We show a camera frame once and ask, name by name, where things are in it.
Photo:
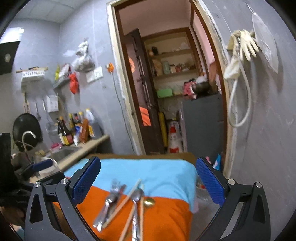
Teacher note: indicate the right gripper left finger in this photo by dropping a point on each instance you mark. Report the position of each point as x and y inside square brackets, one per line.
[41, 222]

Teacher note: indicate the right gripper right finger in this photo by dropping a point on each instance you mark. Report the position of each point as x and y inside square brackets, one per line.
[253, 222]

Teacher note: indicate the wooden chopstick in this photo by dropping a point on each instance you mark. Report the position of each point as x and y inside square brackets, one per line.
[129, 220]
[141, 219]
[121, 204]

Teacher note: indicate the silver fork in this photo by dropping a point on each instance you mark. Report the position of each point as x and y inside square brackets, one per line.
[110, 201]

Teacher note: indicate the silver spoon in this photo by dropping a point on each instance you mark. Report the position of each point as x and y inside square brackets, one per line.
[136, 197]

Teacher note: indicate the black wok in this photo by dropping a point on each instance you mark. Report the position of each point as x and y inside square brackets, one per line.
[26, 122]

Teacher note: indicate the dark sauce bottle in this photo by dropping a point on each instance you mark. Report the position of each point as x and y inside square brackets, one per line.
[66, 134]

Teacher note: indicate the clear cooking oil bottle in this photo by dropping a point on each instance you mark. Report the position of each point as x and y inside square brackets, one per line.
[89, 116]

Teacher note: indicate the striped blue orange brown cloth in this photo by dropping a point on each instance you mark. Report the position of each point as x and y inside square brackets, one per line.
[169, 180]

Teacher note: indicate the red fire extinguisher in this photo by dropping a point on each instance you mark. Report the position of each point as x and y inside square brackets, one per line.
[175, 144]

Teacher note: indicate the red plastic bag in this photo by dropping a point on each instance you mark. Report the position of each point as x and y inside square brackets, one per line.
[73, 83]

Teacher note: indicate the grey cabinet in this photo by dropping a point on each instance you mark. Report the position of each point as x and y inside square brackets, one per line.
[204, 126]

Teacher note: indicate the black range hood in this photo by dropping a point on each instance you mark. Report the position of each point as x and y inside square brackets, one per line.
[7, 55]

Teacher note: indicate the hanging bag of goods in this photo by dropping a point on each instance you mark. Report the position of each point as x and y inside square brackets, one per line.
[83, 62]

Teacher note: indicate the black bowl on cabinet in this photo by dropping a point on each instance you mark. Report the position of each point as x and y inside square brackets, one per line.
[201, 88]

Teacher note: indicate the green box on shelf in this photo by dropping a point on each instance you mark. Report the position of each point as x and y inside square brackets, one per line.
[164, 93]

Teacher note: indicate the dark wooden door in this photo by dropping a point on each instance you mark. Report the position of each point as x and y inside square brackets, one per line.
[143, 93]

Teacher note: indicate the white rubber gloves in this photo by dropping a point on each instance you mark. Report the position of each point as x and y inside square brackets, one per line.
[242, 44]

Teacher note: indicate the white wall rack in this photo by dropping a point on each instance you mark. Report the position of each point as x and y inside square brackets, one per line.
[32, 74]

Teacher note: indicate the white wall socket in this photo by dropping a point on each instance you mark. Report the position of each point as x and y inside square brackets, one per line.
[95, 74]

